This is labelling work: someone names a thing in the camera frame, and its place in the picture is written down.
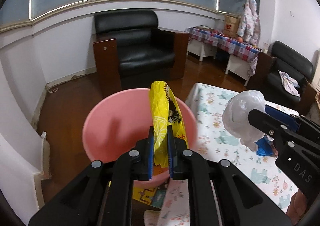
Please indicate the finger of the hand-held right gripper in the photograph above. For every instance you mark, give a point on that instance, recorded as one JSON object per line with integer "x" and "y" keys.
{"x": 265, "y": 121}
{"x": 280, "y": 117}

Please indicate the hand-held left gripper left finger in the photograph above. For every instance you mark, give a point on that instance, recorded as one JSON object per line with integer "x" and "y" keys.
{"x": 150, "y": 153}

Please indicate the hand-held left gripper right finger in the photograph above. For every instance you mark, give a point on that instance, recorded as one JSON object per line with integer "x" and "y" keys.
{"x": 171, "y": 153}

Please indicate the clear plastic bag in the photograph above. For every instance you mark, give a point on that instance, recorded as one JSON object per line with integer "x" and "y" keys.
{"x": 240, "y": 113}

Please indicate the pink plastic basin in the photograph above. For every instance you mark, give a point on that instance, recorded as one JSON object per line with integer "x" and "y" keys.
{"x": 112, "y": 128}

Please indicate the yellow plastic bag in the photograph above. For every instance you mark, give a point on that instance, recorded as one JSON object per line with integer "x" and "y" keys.
{"x": 158, "y": 106}

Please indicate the person's right hand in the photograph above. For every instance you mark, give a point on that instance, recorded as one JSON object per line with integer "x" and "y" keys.
{"x": 298, "y": 206}

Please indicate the blue foam net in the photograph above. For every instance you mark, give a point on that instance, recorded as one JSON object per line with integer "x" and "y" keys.
{"x": 265, "y": 149}

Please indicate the pale printed cloth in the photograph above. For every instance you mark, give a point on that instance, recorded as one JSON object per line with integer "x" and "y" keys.
{"x": 290, "y": 83}

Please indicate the yellow patterned sheet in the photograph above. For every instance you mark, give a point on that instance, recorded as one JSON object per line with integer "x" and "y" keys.
{"x": 142, "y": 196}

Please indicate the floral bear printed tablecloth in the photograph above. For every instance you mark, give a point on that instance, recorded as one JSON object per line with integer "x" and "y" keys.
{"x": 217, "y": 141}

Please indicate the black leather armchair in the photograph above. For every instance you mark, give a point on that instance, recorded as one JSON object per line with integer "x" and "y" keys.
{"x": 290, "y": 58}
{"x": 140, "y": 51}

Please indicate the checked tablecloth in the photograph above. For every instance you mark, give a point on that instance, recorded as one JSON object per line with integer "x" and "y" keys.
{"x": 225, "y": 41}

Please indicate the white side table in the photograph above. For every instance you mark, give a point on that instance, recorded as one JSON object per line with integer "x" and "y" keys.
{"x": 202, "y": 50}

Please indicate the pale puffy jacket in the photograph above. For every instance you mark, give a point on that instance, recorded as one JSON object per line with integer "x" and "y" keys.
{"x": 250, "y": 23}

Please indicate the brown paper bag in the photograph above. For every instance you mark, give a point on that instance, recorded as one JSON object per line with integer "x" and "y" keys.
{"x": 231, "y": 26}

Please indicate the white tape roll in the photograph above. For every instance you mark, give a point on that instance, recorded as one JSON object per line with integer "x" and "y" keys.
{"x": 205, "y": 27}

